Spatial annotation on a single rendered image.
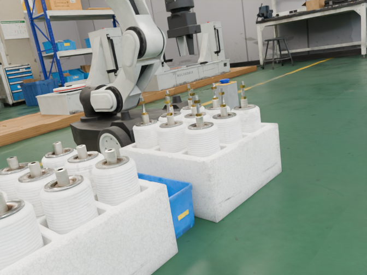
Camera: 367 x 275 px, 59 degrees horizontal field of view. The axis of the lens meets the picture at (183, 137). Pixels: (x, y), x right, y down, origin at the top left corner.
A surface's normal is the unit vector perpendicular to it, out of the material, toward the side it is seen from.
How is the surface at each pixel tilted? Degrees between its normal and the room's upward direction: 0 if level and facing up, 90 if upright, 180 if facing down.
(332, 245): 0
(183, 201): 92
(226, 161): 90
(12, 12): 90
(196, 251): 0
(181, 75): 90
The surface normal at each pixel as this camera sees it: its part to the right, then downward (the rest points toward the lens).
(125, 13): -0.64, 0.29
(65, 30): 0.75, 0.05
